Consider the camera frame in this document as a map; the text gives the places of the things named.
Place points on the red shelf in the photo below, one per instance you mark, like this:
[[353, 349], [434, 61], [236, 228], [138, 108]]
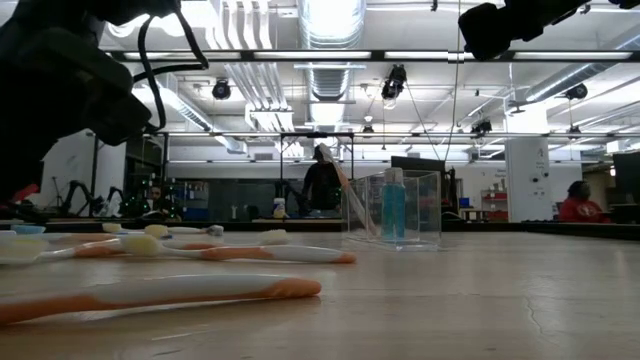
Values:
[[495, 205]]

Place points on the black metal table frame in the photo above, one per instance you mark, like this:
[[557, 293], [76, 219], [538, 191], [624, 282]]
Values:
[[575, 230]]

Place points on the light blue bowl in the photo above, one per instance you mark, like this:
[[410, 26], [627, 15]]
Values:
[[27, 230]]

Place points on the black ceiling spotlight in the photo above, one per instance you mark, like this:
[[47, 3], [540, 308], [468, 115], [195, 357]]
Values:
[[481, 127], [221, 90], [577, 91], [395, 80]]

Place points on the far toothbrushes on table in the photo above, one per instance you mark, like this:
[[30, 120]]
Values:
[[90, 239]]

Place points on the black monitor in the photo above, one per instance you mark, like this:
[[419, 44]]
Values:
[[417, 164], [627, 175]]

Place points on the blue bottle white cap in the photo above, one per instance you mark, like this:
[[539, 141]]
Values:
[[393, 210]]

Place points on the silver ventilation duct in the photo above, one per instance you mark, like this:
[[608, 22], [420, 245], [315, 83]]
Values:
[[330, 85]]

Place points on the white bottle yellow label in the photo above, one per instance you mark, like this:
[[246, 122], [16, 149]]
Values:
[[279, 207]]

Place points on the white pillar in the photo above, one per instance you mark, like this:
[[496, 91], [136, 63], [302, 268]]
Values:
[[525, 175]]

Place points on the red object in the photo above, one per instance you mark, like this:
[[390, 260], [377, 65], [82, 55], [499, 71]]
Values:
[[25, 192]]

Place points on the person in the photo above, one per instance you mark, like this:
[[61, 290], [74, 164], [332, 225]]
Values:
[[156, 192], [580, 210], [320, 187]]

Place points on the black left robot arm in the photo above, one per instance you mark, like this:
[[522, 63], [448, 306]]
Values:
[[60, 85]]

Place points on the white ceiling duct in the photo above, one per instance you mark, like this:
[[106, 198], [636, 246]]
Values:
[[200, 117]]

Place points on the clear acrylic holder box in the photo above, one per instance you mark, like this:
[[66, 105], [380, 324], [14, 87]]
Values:
[[425, 210]]

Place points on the black overhead light bar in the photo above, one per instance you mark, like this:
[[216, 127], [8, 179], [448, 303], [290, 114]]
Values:
[[375, 55]]

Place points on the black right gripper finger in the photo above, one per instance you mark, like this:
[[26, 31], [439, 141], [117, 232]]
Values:
[[495, 30]]

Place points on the black background station frame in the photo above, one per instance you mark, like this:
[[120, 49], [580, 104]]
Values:
[[95, 175]]

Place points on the orange white toothbrush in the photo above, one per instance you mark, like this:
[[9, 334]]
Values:
[[280, 254], [277, 236], [22, 249], [175, 290], [112, 227], [326, 152]]

